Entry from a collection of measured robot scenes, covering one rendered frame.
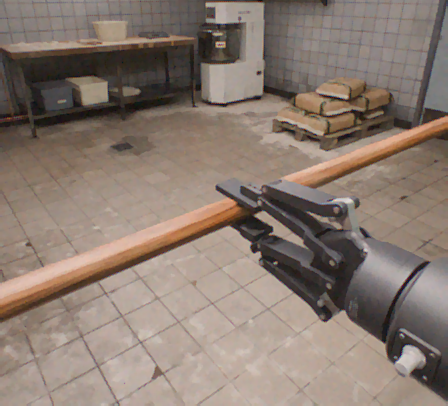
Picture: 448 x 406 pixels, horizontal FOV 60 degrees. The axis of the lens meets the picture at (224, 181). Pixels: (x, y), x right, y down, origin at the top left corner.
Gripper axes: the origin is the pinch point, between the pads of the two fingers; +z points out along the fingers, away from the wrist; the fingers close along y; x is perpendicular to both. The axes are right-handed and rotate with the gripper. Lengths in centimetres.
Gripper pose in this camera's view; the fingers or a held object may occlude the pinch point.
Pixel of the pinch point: (243, 207)
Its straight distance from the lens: 45.0
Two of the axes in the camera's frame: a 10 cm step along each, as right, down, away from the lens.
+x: 7.8, -2.7, 5.6
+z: -6.2, -3.3, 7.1
